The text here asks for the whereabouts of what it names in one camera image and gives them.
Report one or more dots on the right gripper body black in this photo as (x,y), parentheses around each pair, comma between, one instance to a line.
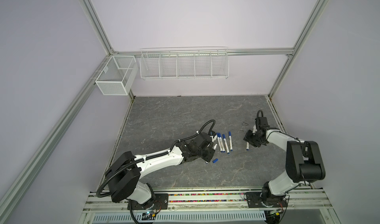
(252,139)

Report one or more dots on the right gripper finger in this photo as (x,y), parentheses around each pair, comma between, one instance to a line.
(249,136)
(252,144)

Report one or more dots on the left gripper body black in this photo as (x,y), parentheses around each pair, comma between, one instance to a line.
(206,151)

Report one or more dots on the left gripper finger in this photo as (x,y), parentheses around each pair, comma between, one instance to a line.
(210,153)
(207,159)

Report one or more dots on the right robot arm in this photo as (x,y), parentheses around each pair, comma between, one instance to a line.
(304,163)

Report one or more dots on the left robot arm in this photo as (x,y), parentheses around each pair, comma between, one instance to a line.
(122,181)

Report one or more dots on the white mesh box basket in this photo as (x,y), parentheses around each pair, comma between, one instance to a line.
(117,76)

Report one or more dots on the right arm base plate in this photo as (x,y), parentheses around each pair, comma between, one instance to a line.
(258,200)

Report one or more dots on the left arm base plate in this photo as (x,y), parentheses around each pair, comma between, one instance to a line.
(159,201)

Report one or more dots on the white vented cable duct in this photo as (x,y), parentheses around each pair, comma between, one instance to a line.
(180,217)

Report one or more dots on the white wire shelf basket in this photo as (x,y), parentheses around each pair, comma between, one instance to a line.
(184,63)

